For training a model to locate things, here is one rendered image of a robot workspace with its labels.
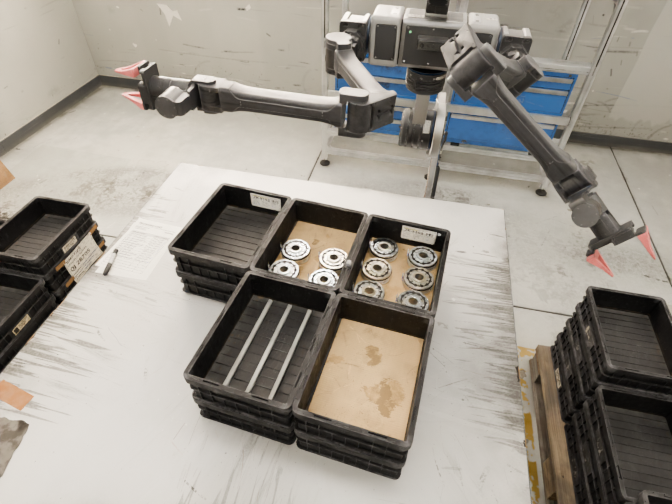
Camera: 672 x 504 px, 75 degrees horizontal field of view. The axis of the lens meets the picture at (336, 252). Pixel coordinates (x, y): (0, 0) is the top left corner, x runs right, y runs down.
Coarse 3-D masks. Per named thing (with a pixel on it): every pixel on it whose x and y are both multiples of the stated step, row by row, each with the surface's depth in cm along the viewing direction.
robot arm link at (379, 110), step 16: (336, 32) 133; (336, 48) 128; (336, 64) 128; (352, 64) 122; (352, 80) 118; (368, 80) 115; (384, 96) 106; (352, 112) 104; (368, 112) 104; (384, 112) 109; (352, 128) 107; (368, 128) 108
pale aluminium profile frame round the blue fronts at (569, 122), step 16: (464, 0) 253; (624, 0) 238; (576, 32) 310; (608, 32) 249; (592, 64) 263; (592, 80) 268; (336, 96) 308; (448, 96) 293; (464, 112) 296; (480, 112) 294; (576, 112) 284; (336, 128) 367; (448, 144) 318; (560, 144) 299; (384, 160) 337; (400, 160) 334; (416, 160) 332; (528, 160) 312; (496, 176) 326; (512, 176) 324; (528, 176) 320; (544, 176) 321; (544, 192) 328
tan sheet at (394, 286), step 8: (368, 248) 163; (400, 248) 163; (408, 248) 163; (368, 256) 160; (400, 256) 160; (392, 264) 157; (400, 264) 157; (360, 272) 154; (392, 272) 154; (400, 272) 154; (432, 272) 155; (360, 280) 151; (392, 280) 152; (400, 280) 152; (384, 288) 149; (392, 288) 149; (400, 288) 149; (432, 288) 149; (392, 296) 147
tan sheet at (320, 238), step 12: (300, 228) 170; (312, 228) 170; (324, 228) 170; (288, 240) 165; (312, 240) 165; (324, 240) 165; (336, 240) 166; (348, 240) 166; (312, 252) 161; (348, 252) 161; (312, 264) 156; (300, 276) 152
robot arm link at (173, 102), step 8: (192, 80) 108; (200, 80) 108; (208, 80) 109; (168, 88) 108; (176, 88) 108; (192, 88) 108; (160, 96) 104; (168, 96) 105; (176, 96) 106; (184, 96) 107; (192, 96) 109; (160, 104) 106; (168, 104) 105; (176, 104) 105; (184, 104) 106; (192, 104) 110; (200, 104) 114; (160, 112) 107; (168, 112) 107; (176, 112) 106; (184, 112) 107; (208, 112) 114
